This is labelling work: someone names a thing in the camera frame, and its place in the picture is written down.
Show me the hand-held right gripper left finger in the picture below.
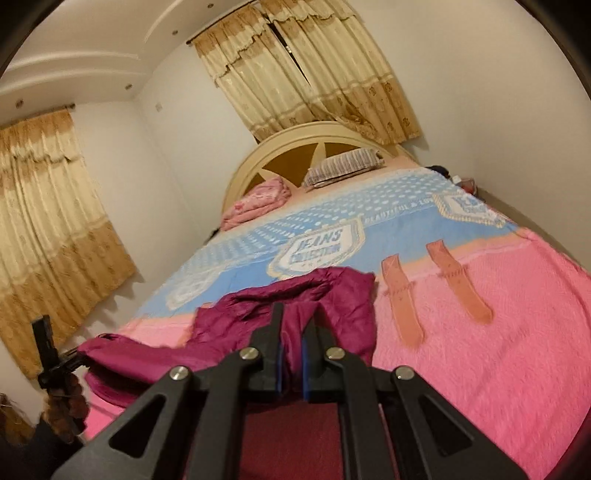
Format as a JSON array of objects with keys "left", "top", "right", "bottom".
[{"left": 48, "top": 302, "right": 287, "bottom": 480}]

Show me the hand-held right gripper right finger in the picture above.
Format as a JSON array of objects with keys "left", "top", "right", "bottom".
[{"left": 300, "top": 318, "right": 529, "bottom": 480}]

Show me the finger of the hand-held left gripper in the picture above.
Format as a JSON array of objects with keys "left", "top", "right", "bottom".
[{"left": 56, "top": 348, "right": 93, "bottom": 372}]

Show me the magenta quilted puffer jacket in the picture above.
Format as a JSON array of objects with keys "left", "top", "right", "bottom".
[{"left": 76, "top": 268, "right": 377, "bottom": 480}]

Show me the person's left forearm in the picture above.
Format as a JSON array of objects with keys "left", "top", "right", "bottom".
[{"left": 0, "top": 408, "right": 88, "bottom": 480}]

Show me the person's left hand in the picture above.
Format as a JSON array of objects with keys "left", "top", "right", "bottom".
[{"left": 45, "top": 368, "right": 89, "bottom": 437}]

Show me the wide beige patterned curtain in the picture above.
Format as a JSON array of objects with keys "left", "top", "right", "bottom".
[{"left": 0, "top": 108, "right": 138, "bottom": 380}]

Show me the bed with pink blue bedspread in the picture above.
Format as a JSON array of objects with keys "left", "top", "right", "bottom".
[{"left": 83, "top": 165, "right": 591, "bottom": 480}]

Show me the folded pink floral quilt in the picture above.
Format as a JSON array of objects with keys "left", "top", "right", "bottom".
[{"left": 221, "top": 178, "right": 293, "bottom": 230}]

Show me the cream wooden headboard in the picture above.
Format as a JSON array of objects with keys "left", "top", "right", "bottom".
[{"left": 222, "top": 121, "right": 416, "bottom": 219}]

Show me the striped pillow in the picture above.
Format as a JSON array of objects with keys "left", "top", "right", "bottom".
[{"left": 302, "top": 148, "right": 385, "bottom": 188}]

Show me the beige patterned curtain panel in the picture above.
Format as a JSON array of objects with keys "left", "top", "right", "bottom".
[
  {"left": 260, "top": 0, "right": 424, "bottom": 145},
  {"left": 192, "top": 4, "right": 326, "bottom": 143}
]

